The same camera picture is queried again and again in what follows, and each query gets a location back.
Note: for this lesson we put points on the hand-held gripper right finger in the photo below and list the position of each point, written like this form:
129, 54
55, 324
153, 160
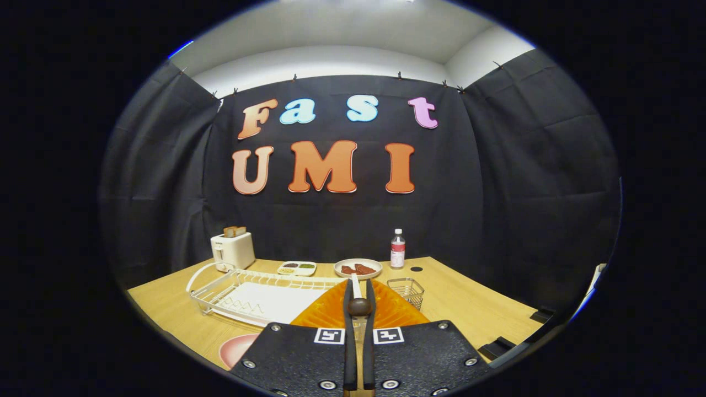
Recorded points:
424, 358

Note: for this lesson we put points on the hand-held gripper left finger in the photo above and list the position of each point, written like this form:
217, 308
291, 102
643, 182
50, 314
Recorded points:
292, 358

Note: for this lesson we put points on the pink plate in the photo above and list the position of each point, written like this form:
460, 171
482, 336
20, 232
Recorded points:
237, 350

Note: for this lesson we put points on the white dish rack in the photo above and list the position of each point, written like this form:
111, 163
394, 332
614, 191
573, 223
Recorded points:
265, 303

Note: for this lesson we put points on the white round food plate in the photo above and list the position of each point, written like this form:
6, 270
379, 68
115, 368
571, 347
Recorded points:
358, 261

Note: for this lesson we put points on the black table clamp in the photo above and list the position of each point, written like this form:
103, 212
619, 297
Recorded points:
543, 315
496, 348

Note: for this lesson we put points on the white divided sauce tray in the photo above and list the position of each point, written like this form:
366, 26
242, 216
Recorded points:
297, 269

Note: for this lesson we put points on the red meat slices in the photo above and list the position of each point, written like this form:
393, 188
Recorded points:
361, 269

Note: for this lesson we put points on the clear bottle red label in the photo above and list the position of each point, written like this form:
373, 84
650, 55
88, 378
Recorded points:
397, 251

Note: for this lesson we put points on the white toaster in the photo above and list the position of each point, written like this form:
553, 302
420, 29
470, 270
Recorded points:
234, 251

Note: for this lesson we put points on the black backdrop cloth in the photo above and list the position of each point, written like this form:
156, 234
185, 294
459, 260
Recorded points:
331, 226

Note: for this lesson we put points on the toast slices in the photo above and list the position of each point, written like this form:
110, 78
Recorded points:
234, 231

